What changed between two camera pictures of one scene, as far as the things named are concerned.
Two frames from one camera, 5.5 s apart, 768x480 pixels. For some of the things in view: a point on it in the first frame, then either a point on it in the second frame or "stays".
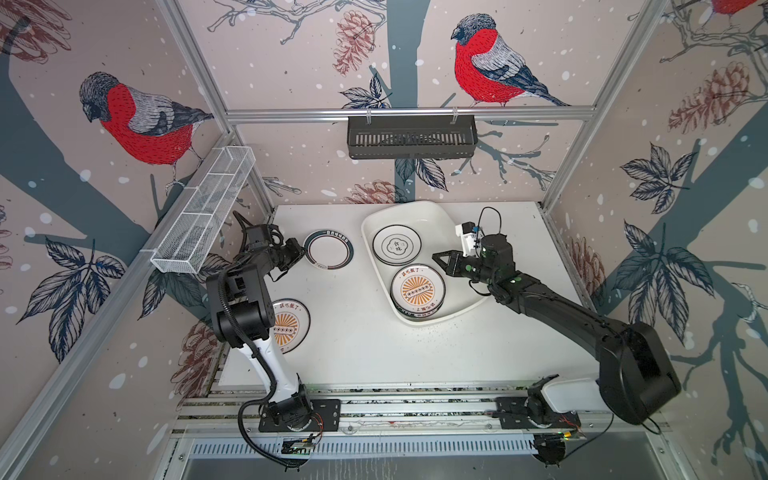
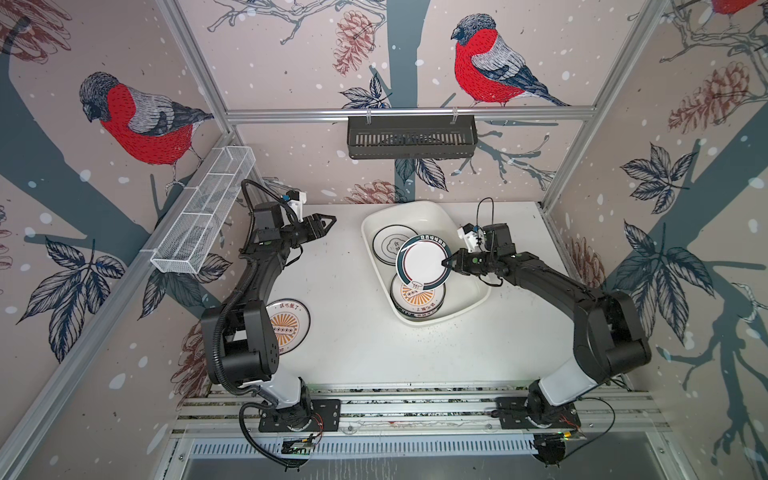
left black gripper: (296, 252) to (317, 223)
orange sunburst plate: (417, 290) stays
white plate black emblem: (396, 245) stays
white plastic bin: (437, 234) stays
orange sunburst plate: (292, 325) stays
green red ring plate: (328, 249) to (419, 262)
